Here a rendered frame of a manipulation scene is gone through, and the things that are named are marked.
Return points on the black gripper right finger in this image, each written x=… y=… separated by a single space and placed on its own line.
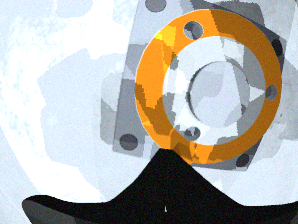
x=191 y=199

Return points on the orange round plate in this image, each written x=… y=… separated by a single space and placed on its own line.
x=166 y=68

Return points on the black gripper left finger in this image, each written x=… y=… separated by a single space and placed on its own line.
x=142 y=202

